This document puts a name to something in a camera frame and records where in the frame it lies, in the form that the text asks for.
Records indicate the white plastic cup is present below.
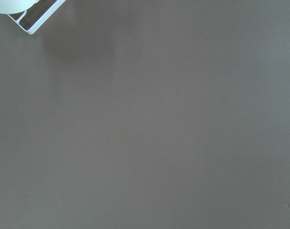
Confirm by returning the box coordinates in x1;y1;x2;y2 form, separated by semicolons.
0;0;38;14

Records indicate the white wire cup rack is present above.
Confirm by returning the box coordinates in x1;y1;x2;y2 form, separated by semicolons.
8;0;65;35

